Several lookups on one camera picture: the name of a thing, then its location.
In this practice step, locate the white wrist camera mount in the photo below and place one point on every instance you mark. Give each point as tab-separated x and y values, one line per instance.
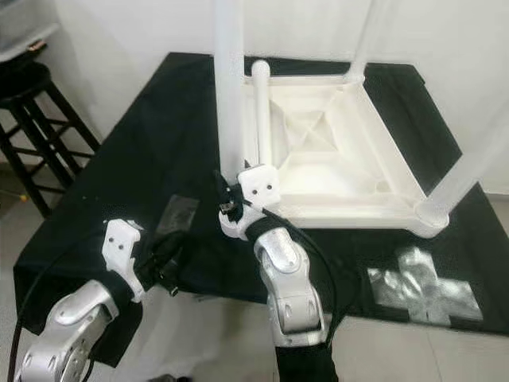
261	187
122	251

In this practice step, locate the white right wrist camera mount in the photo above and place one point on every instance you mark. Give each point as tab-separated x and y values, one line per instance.
261	187

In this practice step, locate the black round stool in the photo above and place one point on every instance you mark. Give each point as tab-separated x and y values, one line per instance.
40	103

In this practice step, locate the white plastic table top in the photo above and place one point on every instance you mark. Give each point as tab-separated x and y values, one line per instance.
342	167

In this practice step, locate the black tablecloth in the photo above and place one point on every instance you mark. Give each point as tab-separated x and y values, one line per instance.
127	175

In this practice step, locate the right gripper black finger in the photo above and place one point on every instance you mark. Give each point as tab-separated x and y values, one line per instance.
224	189

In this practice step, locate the clear plastic storage box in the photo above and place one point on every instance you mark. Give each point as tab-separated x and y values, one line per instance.
24	24

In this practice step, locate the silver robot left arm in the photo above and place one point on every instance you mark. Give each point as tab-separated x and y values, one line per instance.
71	330

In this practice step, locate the clear tape patch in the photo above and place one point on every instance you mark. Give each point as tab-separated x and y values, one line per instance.
178	215
421	286

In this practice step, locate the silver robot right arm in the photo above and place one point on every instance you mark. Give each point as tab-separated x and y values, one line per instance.
294	294

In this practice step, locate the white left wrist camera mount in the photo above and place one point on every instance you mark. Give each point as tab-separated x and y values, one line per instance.
122	251

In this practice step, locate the white plastic table leg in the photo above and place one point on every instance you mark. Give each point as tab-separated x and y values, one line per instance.
366	40
229	87
261	103
469	159

